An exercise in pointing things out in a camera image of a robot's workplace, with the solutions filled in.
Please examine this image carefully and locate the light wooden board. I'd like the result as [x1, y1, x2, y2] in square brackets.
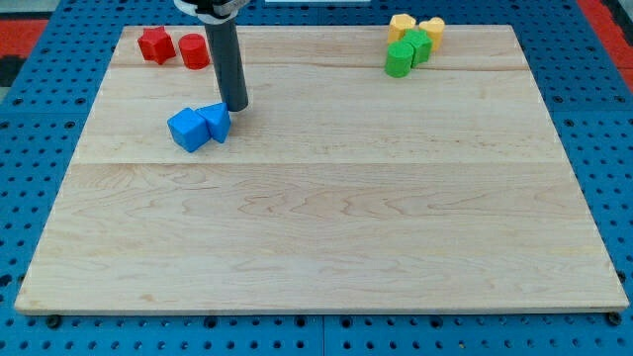
[15, 25, 629, 315]

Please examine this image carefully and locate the blue triangle block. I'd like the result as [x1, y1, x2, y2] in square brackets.
[196, 102, 231, 143]

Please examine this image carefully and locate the blue cube block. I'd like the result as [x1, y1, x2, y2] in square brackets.
[167, 108, 211, 152]

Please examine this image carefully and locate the green cylinder block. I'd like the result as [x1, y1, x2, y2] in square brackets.
[385, 41, 414, 78]

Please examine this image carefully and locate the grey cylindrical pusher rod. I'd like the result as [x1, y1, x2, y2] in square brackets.
[205, 19, 248, 112]

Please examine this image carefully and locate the green star block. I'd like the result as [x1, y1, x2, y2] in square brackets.
[402, 30, 433, 67]

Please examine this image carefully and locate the yellow pentagon block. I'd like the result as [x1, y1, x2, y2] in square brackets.
[387, 14, 416, 45]

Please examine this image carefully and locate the red cylinder block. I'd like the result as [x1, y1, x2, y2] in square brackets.
[178, 34, 211, 70]

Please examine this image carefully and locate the yellow heart block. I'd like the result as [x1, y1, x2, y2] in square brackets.
[418, 17, 446, 51]

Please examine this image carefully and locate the red star block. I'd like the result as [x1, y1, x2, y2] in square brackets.
[137, 26, 176, 64]

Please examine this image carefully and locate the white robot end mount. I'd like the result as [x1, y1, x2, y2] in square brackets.
[173, 0, 249, 25]

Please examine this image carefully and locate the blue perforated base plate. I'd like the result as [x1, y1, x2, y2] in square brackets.
[1, 1, 632, 355]

